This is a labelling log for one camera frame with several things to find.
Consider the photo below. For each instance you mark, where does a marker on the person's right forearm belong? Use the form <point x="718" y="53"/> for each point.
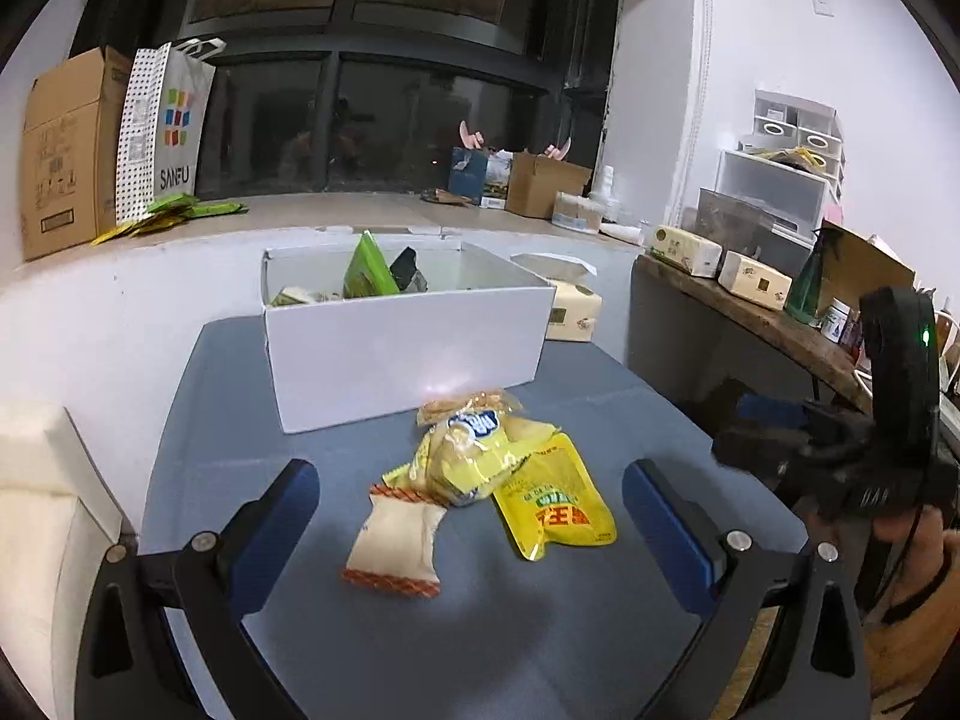
<point x="915" y="667"/>

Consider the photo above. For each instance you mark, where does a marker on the white cardboard box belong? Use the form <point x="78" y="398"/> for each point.
<point x="397" y="360"/>

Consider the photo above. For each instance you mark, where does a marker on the white shopping bag coloured squares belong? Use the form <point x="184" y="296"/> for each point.
<point x="176" y="135"/>

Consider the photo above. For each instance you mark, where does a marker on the green spray bottle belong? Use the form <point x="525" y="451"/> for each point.
<point x="804" y="289"/>

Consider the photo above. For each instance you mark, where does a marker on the wooden side table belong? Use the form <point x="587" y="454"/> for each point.
<point x="750" y="324"/>

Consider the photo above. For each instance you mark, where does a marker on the dark snack packet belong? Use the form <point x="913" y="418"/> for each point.
<point x="409" y="274"/>

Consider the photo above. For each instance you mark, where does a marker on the small white jar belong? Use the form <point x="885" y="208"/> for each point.
<point x="835" y="322"/>

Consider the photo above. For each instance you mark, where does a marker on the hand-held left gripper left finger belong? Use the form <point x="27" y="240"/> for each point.
<point x="274" y="532"/>

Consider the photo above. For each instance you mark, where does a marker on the yellow bread bag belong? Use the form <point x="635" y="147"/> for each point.
<point x="457" y="465"/>

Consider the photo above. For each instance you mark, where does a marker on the yellow snack pouch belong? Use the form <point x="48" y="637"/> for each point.
<point x="555" y="510"/>

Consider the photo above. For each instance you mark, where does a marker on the small open cardboard box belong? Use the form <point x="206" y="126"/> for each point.
<point x="536" y="187"/>

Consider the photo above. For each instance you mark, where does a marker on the pink curved toy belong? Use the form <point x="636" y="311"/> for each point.
<point x="557" y="150"/>
<point x="472" y="135"/>

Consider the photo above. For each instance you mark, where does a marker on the person's right hand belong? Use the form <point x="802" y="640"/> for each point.
<point x="911" y="562"/>

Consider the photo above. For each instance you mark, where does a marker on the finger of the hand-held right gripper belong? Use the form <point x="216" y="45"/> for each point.
<point x="757" y="454"/>
<point x="765" y="409"/>

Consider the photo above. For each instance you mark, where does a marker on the white orange-edged snack packet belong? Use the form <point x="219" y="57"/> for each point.
<point x="394" y="540"/>

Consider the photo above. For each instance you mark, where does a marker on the green seaweed packet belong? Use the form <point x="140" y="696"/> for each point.
<point x="367" y="270"/>

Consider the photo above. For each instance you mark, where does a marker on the blue printed box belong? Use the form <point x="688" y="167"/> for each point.
<point x="466" y="172"/>

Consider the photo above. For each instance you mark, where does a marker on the clear plastic drawer unit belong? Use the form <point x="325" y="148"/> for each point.
<point x="769" y="187"/>

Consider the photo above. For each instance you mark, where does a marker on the brown flat packet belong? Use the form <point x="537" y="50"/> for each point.
<point x="446" y="197"/>

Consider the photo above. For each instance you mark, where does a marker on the cream tissue pack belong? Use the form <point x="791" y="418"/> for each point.
<point x="684" y="250"/>
<point x="574" y="311"/>
<point x="754" y="281"/>

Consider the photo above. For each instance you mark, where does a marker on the white foam block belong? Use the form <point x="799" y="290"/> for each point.
<point x="37" y="465"/>

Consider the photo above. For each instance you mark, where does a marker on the white plastic bottle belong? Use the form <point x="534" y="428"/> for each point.
<point x="604" y="187"/>

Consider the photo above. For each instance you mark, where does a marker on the large brown cardboard box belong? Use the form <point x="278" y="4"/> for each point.
<point x="64" y="157"/>

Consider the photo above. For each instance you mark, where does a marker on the clear cotton swab container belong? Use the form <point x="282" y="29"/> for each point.
<point x="576" y="211"/>

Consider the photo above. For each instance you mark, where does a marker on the brown cardboard sheet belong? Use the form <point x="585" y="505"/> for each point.
<point x="862" y="266"/>

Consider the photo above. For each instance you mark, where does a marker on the clear cracker packet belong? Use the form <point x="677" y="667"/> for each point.
<point x="465" y="403"/>

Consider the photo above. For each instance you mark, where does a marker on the pile of green sachets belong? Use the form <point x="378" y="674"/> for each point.
<point x="169" y="211"/>

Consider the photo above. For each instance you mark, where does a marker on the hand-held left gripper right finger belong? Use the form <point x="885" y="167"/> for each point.
<point x="667" y="532"/>

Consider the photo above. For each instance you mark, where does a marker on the white tube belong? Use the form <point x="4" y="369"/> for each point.
<point x="622" y="232"/>

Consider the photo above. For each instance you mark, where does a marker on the black framed window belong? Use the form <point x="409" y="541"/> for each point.
<point x="270" y="127"/>

